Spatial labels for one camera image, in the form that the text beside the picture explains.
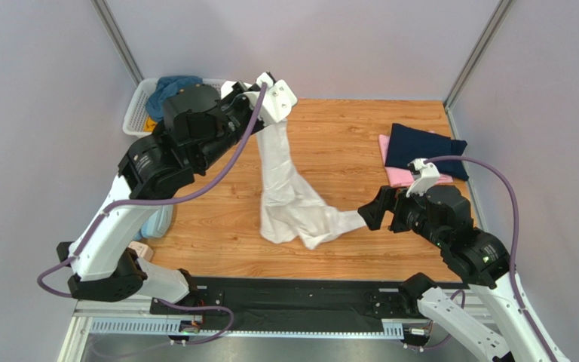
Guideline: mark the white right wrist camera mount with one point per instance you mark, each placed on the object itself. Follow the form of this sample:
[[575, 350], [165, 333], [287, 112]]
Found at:
[[425, 175]]

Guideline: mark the corner aluminium post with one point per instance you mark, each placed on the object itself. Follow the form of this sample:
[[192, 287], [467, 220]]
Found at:
[[485, 38], [109, 22]]

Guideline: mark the right corner aluminium post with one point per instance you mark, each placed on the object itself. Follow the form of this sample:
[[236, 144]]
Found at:
[[485, 38]]

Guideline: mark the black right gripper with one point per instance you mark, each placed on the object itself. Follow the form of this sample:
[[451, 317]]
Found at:
[[395, 209]]

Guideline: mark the beige power strip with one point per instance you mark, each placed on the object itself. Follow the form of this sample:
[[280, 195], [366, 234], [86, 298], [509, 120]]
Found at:
[[142, 250]]

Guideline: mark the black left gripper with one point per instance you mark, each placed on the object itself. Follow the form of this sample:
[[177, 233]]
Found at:
[[237, 98]]

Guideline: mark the folded pink t-shirt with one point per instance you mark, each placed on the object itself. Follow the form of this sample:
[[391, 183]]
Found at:
[[396, 177]]

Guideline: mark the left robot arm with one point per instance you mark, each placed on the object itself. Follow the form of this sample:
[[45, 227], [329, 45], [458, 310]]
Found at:
[[199, 126]]

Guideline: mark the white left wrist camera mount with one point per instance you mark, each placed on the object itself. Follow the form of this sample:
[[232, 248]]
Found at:
[[278, 99]]

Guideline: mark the white t-shirt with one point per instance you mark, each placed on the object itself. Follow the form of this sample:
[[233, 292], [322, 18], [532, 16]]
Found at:
[[290, 207]]

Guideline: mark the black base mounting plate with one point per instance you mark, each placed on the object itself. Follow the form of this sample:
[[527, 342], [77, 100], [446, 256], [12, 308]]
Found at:
[[318, 306]]

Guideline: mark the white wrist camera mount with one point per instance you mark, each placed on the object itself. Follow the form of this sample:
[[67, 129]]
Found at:
[[278, 99], [425, 175]]

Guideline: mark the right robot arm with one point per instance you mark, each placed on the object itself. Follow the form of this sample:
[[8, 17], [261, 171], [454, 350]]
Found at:
[[443, 217]]

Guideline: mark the crumpled blue t-shirt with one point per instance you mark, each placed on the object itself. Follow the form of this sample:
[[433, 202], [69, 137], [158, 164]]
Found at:
[[166, 87]]

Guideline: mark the left corner aluminium post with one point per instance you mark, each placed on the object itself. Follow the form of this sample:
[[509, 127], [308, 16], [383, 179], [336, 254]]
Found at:
[[109, 22]]

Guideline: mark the yellow t-shirt in basket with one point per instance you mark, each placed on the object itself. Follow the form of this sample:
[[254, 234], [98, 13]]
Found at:
[[149, 124]]

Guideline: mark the folded navy t-shirt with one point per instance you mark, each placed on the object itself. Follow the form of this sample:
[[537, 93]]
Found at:
[[406, 144]]

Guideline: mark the white plastic laundry basket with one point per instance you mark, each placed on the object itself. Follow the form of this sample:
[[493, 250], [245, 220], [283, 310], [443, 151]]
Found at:
[[136, 113]]

